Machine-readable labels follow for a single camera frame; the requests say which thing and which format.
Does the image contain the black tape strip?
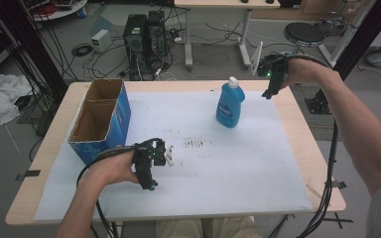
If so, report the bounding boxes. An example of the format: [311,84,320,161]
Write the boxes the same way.
[14,169,42,182]

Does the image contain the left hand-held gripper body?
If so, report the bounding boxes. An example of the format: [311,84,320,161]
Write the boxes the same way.
[132,138,168,191]

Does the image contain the person's right hand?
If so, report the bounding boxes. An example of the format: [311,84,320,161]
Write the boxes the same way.
[280,58,341,90]

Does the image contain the person's beige trousers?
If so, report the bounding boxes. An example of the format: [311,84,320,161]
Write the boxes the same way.
[155,215,256,238]

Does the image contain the blue cardboard box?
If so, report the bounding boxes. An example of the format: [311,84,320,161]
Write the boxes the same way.
[66,77,133,166]

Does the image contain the black round stool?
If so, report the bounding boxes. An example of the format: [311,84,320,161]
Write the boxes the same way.
[283,21,327,56]

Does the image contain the hand-held gripper cable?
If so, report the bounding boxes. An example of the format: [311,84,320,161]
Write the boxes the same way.
[283,53,340,238]
[75,137,164,238]

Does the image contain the left hand-held gripper cable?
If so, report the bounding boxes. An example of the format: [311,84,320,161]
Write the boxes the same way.
[75,137,164,238]

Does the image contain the person's left hand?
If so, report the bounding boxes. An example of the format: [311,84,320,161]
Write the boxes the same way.
[78,150,141,188]

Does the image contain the light wooden table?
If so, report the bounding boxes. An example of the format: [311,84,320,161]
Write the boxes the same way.
[5,79,347,227]

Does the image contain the black floor bracket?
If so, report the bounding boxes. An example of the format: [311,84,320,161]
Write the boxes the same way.
[304,88,334,116]

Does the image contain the right hand-held gripper cable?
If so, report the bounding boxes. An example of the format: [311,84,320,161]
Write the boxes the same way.
[283,53,340,238]

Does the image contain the white paper sheet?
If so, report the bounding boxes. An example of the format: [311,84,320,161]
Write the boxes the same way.
[33,90,314,222]

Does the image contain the white metal stand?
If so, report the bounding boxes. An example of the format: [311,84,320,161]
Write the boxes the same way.
[317,0,379,68]

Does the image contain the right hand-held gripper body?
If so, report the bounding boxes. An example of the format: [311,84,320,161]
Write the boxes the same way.
[256,53,290,100]

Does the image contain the coiled black cable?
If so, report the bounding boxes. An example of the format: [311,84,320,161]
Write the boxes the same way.
[70,42,94,58]

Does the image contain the small white box device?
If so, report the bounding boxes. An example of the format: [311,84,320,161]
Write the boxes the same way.
[90,28,113,54]

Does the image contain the white crumpled cloth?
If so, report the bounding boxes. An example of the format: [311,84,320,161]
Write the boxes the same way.
[0,71,34,132]

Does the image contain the white-legged wooden desk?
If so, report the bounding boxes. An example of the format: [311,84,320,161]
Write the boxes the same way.
[174,0,282,71]

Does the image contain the blue detergent bottle white cap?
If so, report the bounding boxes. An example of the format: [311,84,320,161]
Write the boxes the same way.
[215,75,247,130]

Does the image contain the black computer tower green label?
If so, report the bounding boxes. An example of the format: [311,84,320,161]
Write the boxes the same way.
[122,13,149,81]

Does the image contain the round white table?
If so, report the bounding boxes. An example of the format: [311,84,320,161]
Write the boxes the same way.
[22,0,89,23]

